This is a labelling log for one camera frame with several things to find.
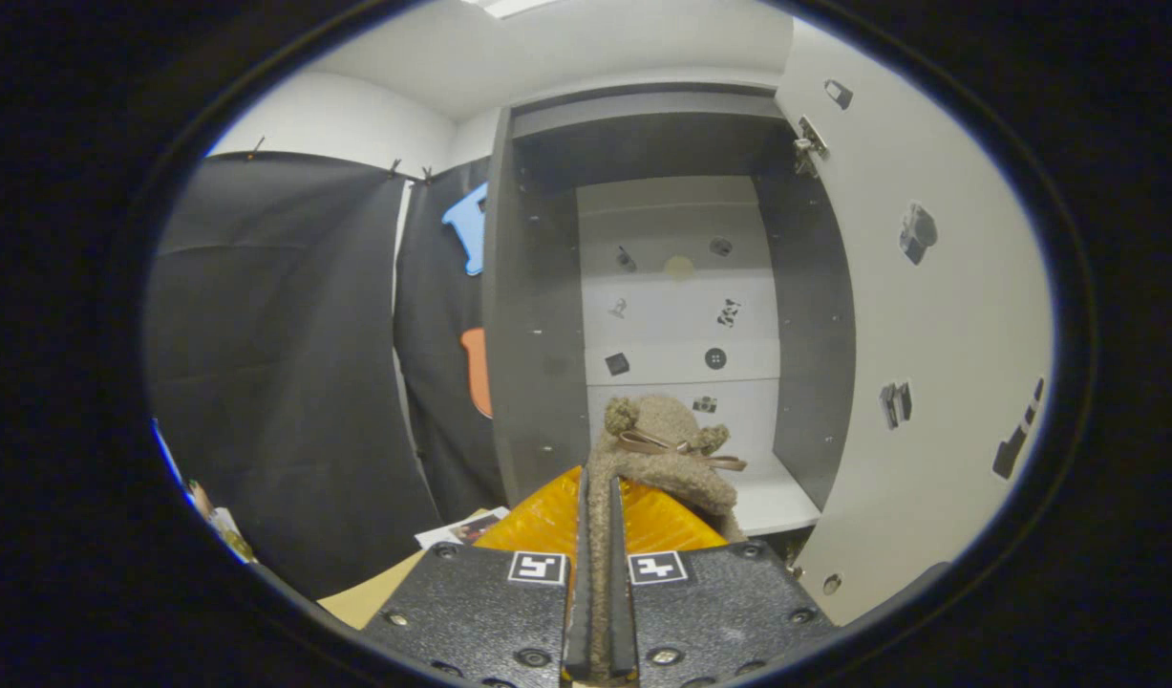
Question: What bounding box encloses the white side desk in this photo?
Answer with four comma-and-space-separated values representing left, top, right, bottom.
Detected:
186, 478, 258, 565

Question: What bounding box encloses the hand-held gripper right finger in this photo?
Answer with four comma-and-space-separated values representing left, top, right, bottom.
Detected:
608, 476, 840, 688

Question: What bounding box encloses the ceiling light panel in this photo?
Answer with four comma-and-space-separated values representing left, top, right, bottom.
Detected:
466, 0, 563, 20

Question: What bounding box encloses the grey shoe cabinet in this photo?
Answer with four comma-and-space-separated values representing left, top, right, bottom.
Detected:
480, 81, 859, 574

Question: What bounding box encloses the black backdrop cloth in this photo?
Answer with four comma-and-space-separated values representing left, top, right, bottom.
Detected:
144, 151, 510, 603

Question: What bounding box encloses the brown fuzzy shoe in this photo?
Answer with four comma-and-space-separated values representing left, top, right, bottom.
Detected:
581, 395, 749, 684

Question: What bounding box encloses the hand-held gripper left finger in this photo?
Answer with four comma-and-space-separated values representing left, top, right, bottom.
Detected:
359, 464, 593, 688

